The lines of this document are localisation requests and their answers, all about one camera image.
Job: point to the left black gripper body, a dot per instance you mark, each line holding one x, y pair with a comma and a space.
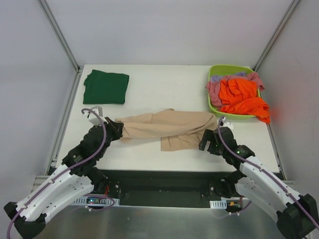
111, 128

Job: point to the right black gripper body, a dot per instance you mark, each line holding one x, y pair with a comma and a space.
212, 140

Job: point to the beige t shirt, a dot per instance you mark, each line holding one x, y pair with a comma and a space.
178, 130

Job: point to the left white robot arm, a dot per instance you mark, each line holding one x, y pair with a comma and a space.
75, 177

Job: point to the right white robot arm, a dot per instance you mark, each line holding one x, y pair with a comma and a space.
295, 215

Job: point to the folded green t shirt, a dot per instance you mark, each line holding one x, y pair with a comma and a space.
105, 88

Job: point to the orange t shirt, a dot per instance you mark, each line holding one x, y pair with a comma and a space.
240, 97

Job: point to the pink t shirt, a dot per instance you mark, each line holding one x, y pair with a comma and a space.
214, 87

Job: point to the lilac t shirt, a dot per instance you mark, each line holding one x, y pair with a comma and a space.
217, 78

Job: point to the green plastic basket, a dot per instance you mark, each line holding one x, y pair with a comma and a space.
225, 70

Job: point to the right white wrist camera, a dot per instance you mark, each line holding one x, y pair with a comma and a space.
223, 122

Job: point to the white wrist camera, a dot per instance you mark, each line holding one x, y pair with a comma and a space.
94, 115
223, 122

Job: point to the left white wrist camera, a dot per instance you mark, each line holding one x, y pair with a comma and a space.
94, 115

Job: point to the right white cable duct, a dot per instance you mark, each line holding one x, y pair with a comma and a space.
222, 204

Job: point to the white cable duct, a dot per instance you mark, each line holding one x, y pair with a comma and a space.
94, 201
222, 204

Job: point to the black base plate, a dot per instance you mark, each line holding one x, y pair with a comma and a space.
162, 188

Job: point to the left aluminium frame post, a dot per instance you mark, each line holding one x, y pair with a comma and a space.
58, 33

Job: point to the aluminium frame post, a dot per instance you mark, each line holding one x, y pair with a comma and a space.
293, 6
58, 33

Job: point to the left white cable duct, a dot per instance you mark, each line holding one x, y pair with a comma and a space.
94, 201

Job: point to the front aluminium rail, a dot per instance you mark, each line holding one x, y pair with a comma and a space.
42, 178

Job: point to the right aluminium frame post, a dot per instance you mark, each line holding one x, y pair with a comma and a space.
293, 6

